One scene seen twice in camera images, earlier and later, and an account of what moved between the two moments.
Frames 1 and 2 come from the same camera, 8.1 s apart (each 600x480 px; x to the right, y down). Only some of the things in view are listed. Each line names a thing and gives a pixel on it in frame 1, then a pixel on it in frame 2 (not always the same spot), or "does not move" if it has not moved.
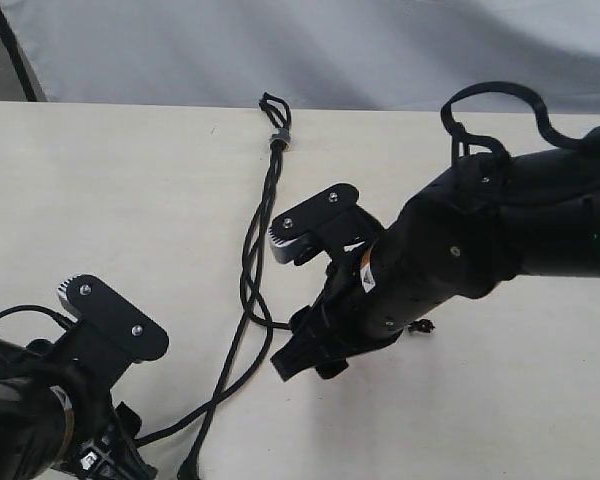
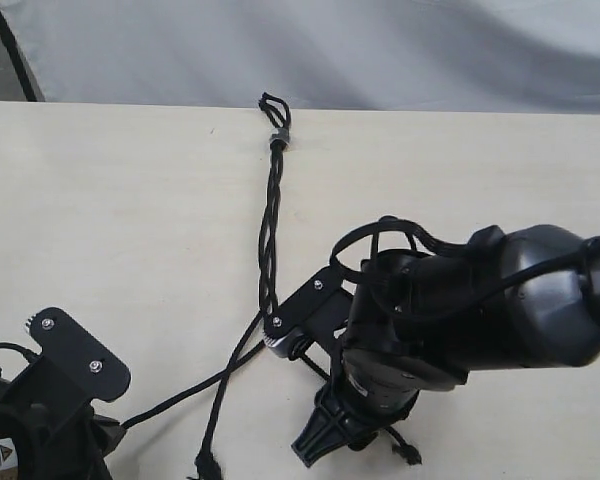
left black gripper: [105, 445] to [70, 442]
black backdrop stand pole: [16, 54] does not move
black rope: [257, 369] to [267, 270]
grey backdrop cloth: [326, 55] does not move
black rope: [254, 242] to [407, 454]
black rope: [255, 241] to [209, 465]
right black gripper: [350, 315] to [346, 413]
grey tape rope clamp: [280, 133] does not move
